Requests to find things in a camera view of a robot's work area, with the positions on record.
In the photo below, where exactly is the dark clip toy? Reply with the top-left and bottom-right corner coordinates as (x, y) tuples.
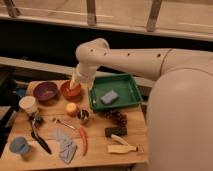
(30, 114), (44, 127)

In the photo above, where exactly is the yellow handled brush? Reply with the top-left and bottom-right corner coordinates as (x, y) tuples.
(107, 145), (138, 154)

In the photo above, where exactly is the white plastic cup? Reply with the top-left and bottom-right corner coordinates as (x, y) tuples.
(19, 96), (38, 115)

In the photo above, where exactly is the pine cone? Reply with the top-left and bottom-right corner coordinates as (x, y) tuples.
(101, 110), (127, 126)

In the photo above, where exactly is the orange bowl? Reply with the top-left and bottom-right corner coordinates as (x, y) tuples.
(60, 81), (81, 99)

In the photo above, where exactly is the white stick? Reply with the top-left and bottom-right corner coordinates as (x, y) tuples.
(111, 134), (131, 146)

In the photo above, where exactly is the small orange apple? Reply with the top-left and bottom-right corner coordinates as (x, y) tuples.
(65, 103), (78, 116)

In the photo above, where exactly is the dark brown block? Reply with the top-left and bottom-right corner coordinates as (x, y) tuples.
(105, 126), (127, 137)

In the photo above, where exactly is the purple bowl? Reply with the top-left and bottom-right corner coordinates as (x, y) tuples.
(33, 81), (58, 101)

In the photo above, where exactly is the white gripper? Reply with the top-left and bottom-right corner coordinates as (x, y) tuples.
(69, 64), (94, 90)

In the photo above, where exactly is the blue plastic cup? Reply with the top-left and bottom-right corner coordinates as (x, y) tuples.
(9, 136), (30, 155)

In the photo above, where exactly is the blue sponge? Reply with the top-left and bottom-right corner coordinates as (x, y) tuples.
(100, 90), (118, 104)

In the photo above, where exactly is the green plastic tray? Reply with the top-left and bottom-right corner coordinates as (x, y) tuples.
(88, 74), (143, 112)

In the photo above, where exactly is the metal spoon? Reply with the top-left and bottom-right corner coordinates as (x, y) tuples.
(52, 118), (76, 130)

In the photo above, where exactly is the black handled utensil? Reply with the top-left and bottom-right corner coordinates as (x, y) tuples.
(31, 121), (52, 154)

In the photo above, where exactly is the grey crumpled cloth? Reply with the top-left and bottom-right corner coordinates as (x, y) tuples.
(53, 129), (77, 164)

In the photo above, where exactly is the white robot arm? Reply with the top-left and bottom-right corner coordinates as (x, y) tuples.
(72, 38), (213, 171)

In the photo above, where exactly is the small metal cup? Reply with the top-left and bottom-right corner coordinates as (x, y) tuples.
(77, 109), (89, 124)

